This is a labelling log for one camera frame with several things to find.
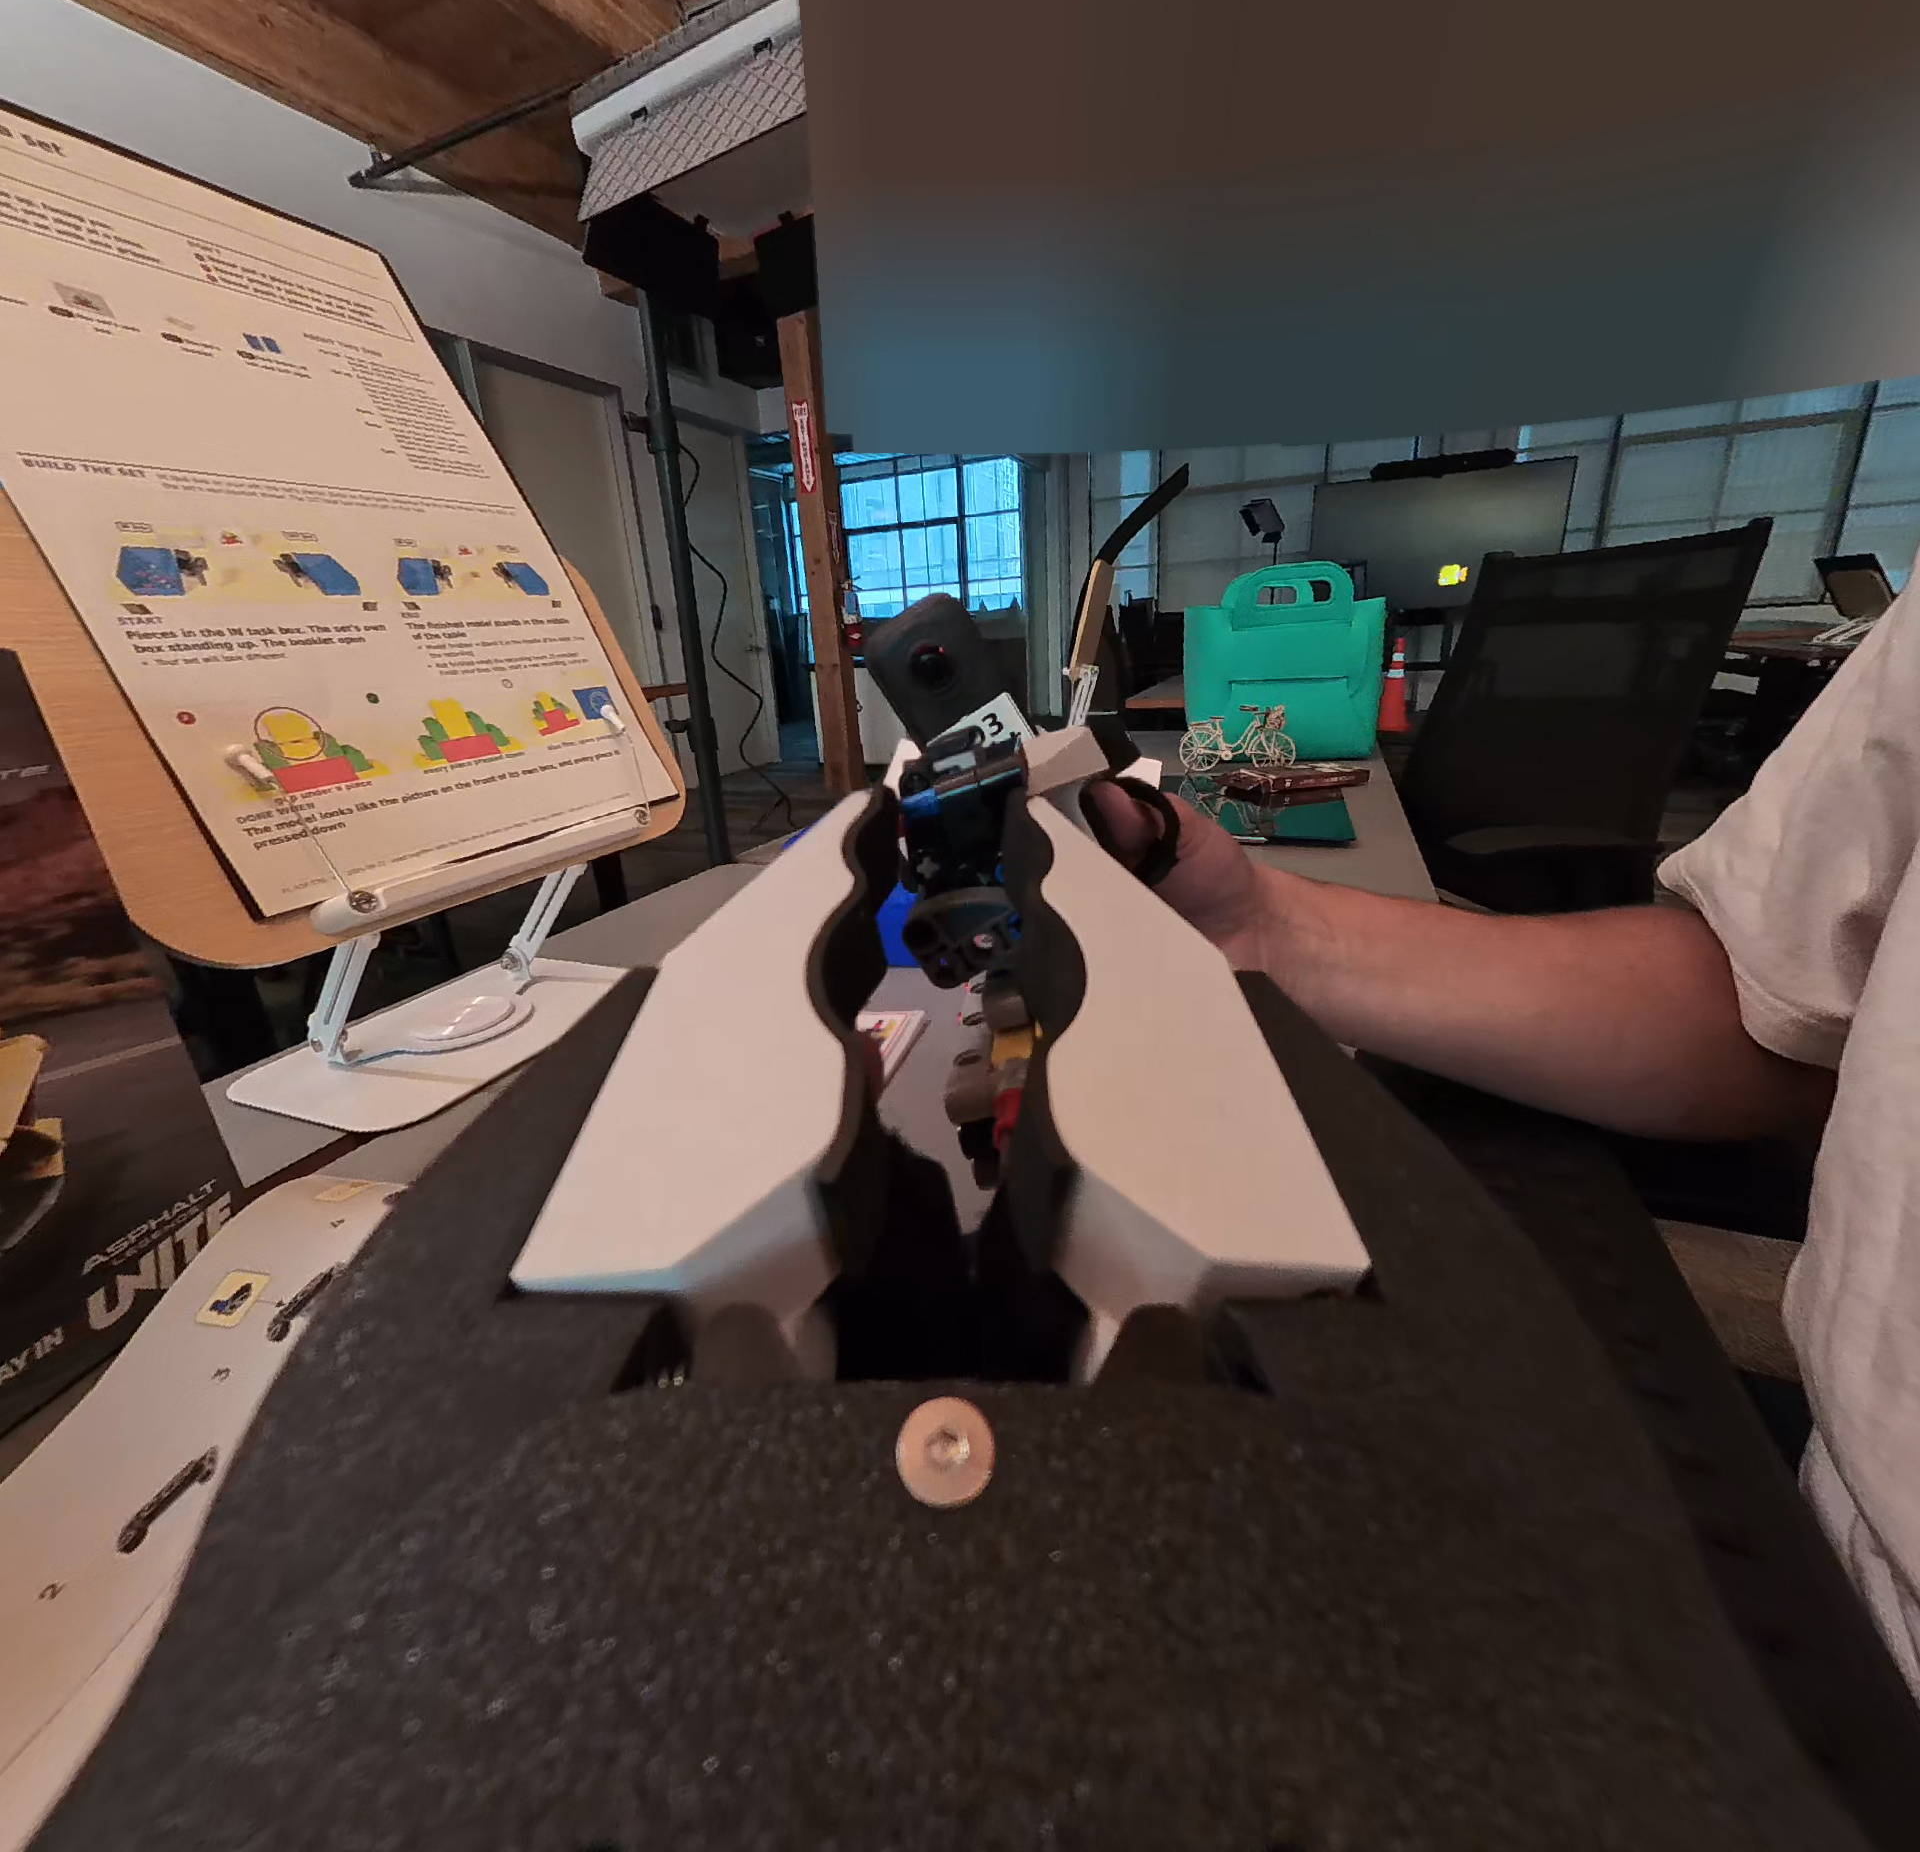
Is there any paned window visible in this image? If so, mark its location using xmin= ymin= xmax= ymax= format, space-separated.
xmin=835 ymin=454 xmax=1024 ymax=624

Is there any lego car chassis model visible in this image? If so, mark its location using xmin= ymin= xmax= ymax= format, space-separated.
xmin=895 ymin=743 xmax=1055 ymax=1196

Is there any miniature wire bicycle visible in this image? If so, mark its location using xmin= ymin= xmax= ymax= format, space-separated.
xmin=1177 ymin=704 xmax=1300 ymax=774

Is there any white ceiling air unit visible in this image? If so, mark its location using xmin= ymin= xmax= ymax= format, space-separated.
xmin=571 ymin=0 xmax=803 ymax=223

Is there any lego instruction booklet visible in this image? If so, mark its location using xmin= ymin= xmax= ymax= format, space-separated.
xmin=0 ymin=1007 xmax=932 ymax=1786

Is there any dark lego set box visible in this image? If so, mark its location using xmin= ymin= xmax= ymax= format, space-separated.
xmin=0 ymin=647 xmax=246 ymax=1437

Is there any person's right hand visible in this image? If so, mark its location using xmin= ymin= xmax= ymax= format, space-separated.
xmin=1080 ymin=775 xmax=1293 ymax=974

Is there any teal felt bag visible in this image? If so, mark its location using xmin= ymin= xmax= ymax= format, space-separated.
xmin=1183 ymin=561 xmax=1387 ymax=761

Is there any black mesh office chair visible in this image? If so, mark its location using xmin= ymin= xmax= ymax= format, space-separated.
xmin=1393 ymin=519 xmax=1776 ymax=916

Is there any black wooden desk lamp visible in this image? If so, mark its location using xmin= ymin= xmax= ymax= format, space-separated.
xmin=1058 ymin=464 xmax=1194 ymax=729

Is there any black pole stand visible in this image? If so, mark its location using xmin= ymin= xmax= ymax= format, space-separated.
xmin=637 ymin=284 xmax=736 ymax=867

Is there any printed instruction sheet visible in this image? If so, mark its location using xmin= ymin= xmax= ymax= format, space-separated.
xmin=0 ymin=109 xmax=679 ymax=920

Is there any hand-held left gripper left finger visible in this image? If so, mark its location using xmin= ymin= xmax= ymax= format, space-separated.
xmin=507 ymin=786 xmax=969 ymax=1384

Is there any dark green tablet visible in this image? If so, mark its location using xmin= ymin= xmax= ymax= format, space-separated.
xmin=1177 ymin=779 xmax=1357 ymax=849

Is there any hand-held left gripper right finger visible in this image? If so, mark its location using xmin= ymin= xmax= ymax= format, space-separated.
xmin=981 ymin=790 xmax=1378 ymax=1384

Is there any wall television screen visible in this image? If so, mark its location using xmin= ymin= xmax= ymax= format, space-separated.
xmin=1311 ymin=457 xmax=1579 ymax=617

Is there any wooden post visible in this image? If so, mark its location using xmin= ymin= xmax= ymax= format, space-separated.
xmin=770 ymin=307 xmax=871 ymax=795

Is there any person's right forearm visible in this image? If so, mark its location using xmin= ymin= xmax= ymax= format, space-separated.
xmin=1259 ymin=871 xmax=1845 ymax=1145

